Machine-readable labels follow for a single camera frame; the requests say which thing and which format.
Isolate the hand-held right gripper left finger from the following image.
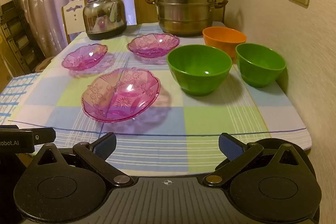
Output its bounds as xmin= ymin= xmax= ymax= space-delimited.
xmin=34 ymin=132 xmax=133 ymax=186

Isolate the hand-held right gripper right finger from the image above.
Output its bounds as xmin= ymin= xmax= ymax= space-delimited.
xmin=203 ymin=132 xmax=302 ymax=186

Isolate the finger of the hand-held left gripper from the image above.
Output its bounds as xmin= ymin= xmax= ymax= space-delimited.
xmin=20 ymin=128 xmax=56 ymax=146

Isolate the pink glass plate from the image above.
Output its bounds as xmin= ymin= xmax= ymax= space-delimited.
xmin=127 ymin=33 xmax=180 ymax=58
xmin=81 ymin=67 xmax=161 ymax=123
xmin=61 ymin=43 xmax=109 ymax=71

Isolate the large green plastic bowl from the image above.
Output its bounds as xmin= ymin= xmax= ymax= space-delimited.
xmin=167 ymin=45 xmax=233 ymax=97

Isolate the small green plastic bowl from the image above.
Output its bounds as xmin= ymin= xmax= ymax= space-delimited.
xmin=235 ymin=43 xmax=286 ymax=88

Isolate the orange plastic bowl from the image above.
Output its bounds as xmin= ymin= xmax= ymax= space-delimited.
xmin=202 ymin=27 xmax=247 ymax=58

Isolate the pastel checkered tablecloth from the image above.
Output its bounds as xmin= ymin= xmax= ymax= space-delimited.
xmin=8 ymin=21 xmax=313 ymax=177

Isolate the blue white checked towel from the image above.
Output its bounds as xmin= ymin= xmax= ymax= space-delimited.
xmin=0 ymin=73 xmax=40 ymax=123

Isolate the dark folding rack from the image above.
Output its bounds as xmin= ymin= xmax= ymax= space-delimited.
xmin=0 ymin=0 xmax=46 ymax=73

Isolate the white wooden chair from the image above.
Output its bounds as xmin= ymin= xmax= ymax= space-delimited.
xmin=61 ymin=0 xmax=88 ymax=45

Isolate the stainless steel kettle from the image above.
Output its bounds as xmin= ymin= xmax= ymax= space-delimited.
xmin=83 ymin=0 xmax=128 ymax=41

